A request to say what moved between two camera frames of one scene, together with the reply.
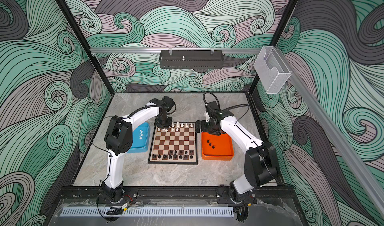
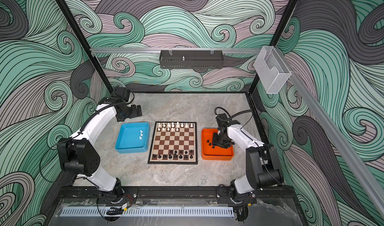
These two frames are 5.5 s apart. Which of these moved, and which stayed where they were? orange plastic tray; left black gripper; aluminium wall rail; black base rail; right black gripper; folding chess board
Moved: left black gripper; right black gripper
Stayed: orange plastic tray; black base rail; aluminium wall rail; folding chess board
